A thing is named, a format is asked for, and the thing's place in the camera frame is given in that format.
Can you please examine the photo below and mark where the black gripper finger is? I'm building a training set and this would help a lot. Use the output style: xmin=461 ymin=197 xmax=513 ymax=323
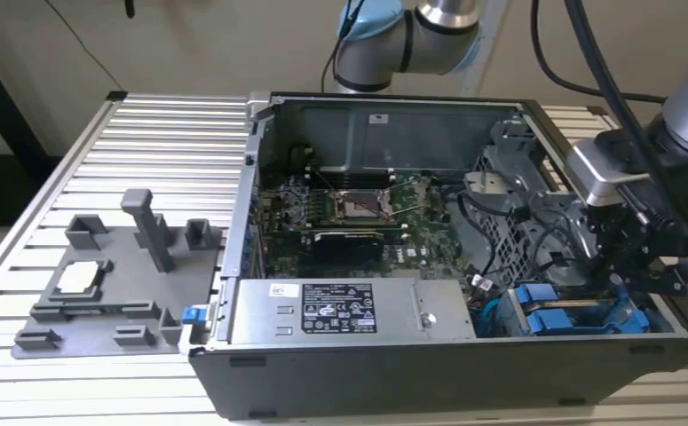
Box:
xmin=617 ymin=258 xmax=688 ymax=297
xmin=588 ymin=205 xmax=629 ymax=290

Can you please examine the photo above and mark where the hard disk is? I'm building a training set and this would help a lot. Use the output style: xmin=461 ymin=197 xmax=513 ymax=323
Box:
xmin=508 ymin=282 xmax=647 ymax=312

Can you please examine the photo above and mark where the grey metal disk bay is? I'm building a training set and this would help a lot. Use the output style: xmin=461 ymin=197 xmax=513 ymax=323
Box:
xmin=460 ymin=117 xmax=676 ymax=339

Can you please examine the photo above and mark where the blue disk carrier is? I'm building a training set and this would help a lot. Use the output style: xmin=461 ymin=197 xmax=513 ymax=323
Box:
xmin=525 ymin=308 xmax=651 ymax=336

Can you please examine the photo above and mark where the green motherboard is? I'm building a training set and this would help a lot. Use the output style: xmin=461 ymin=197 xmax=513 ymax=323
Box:
xmin=257 ymin=170 xmax=481 ymax=280

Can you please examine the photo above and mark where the metal socket cover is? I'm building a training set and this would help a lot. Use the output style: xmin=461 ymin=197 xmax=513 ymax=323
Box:
xmin=380 ymin=174 xmax=435 ymax=214

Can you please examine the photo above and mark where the CPU socket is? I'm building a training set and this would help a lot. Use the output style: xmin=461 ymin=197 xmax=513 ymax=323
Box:
xmin=333 ymin=188 xmax=397 ymax=223

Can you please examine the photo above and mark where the black graphics card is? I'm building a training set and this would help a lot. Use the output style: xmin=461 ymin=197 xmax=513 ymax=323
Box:
xmin=307 ymin=228 xmax=405 ymax=268

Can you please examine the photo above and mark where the thin metal locking lever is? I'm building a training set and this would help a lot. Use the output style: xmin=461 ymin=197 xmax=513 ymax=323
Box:
xmin=308 ymin=165 xmax=344 ymax=196

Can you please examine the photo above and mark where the black open PC case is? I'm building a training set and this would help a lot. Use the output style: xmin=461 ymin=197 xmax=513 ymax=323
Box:
xmin=187 ymin=91 xmax=688 ymax=421

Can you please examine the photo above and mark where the silver power supply unit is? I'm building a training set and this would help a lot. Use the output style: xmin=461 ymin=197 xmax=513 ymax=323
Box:
xmin=228 ymin=278 xmax=476 ymax=345

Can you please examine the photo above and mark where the grey parts rack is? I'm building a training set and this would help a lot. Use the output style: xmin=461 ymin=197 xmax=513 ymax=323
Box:
xmin=9 ymin=188 xmax=227 ymax=359

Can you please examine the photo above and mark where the silver CPU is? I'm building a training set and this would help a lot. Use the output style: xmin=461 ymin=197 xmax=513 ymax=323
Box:
xmin=52 ymin=261 xmax=111 ymax=294

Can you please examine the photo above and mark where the black cabinet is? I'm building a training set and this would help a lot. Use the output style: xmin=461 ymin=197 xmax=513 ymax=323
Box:
xmin=0 ymin=154 xmax=67 ymax=227

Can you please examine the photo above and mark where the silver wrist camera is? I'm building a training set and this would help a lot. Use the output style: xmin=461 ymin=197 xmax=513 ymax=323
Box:
xmin=565 ymin=128 xmax=656 ymax=208

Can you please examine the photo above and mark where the black wire with connector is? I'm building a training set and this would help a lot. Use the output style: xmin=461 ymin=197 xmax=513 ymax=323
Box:
xmin=455 ymin=188 xmax=535 ymax=289

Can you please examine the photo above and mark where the blue wire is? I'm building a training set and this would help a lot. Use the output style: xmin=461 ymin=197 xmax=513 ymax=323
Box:
xmin=473 ymin=296 xmax=503 ymax=338

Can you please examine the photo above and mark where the long black arm cable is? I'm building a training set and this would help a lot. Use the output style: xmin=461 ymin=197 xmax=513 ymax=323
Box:
xmin=563 ymin=0 xmax=685 ymax=232

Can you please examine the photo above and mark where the curved black arm cable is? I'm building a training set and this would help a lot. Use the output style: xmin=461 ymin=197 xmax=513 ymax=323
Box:
xmin=531 ymin=0 xmax=671 ymax=104

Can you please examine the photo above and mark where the thin black wall wire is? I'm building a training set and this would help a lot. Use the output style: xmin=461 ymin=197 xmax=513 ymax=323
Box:
xmin=44 ymin=0 xmax=125 ymax=92

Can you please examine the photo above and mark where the black post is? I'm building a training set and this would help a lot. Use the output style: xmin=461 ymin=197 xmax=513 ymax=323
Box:
xmin=0 ymin=24 xmax=48 ymax=168

